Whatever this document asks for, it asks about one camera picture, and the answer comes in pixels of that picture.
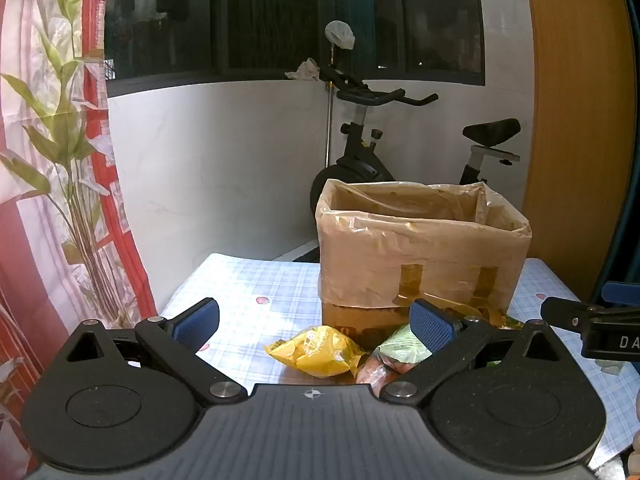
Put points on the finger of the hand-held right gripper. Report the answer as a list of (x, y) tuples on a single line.
[(565, 312), (622, 294)]

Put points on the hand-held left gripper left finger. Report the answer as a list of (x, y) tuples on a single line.
[(196, 324)]

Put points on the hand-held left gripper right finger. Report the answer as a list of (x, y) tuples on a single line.
[(431, 327)]

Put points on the orange snack bar packet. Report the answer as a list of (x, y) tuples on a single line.
[(375, 372)]

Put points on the cardboard box with plastic liner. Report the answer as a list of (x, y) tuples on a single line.
[(415, 255)]

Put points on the green snack packet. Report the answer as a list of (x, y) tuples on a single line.
[(400, 347)]

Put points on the plaid strawberry tablecloth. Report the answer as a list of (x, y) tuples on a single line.
[(280, 285)]

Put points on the yellow snack packet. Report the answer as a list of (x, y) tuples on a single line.
[(320, 352)]

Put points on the black exercise bike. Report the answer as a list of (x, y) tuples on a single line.
[(360, 160)]

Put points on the wooden panel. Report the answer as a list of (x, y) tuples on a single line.
[(570, 110)]

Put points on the bamboo print curtain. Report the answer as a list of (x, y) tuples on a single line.
[(55, 185)]

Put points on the crumpled white cloth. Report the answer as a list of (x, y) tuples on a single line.
[(304, 70)]

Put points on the white plastic bag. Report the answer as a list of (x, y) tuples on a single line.
[(340, 34)]

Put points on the dark window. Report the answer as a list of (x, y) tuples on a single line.
[(280, 15)]

